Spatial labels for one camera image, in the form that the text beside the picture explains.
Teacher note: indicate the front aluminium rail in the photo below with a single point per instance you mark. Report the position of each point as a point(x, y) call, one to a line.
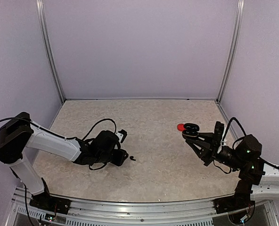
point(83, 212)

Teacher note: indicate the right aluminium frame post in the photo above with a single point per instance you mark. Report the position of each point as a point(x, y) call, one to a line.
point(232, 50)

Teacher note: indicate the aluminium frame post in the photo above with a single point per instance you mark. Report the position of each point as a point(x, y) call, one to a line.
point(232, 50)
point(48, 49)

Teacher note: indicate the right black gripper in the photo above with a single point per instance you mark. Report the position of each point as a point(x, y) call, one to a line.
point(209, 151)

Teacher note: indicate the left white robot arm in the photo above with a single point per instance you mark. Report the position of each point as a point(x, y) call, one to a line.
point(20, 132)

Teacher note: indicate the red earbud charging case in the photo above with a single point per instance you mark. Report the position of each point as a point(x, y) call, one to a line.
point(180, 127)

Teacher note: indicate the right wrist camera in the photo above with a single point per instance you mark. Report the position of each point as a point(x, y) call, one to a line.
point(218, 132)

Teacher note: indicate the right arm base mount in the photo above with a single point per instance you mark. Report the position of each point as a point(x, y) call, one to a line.
point(239, 200)

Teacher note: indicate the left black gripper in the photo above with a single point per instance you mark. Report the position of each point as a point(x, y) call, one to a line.
point(120, 160)

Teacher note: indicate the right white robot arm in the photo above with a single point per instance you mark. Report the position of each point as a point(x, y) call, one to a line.
point(258, 179)

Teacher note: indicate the small black case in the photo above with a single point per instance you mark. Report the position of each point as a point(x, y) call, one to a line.
point(190, 130)

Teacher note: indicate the left aluminium frame post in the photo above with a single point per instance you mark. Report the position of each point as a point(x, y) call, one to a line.
point(48, 49)

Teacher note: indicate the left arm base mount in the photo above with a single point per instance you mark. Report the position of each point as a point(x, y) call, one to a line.
point(45, 201)

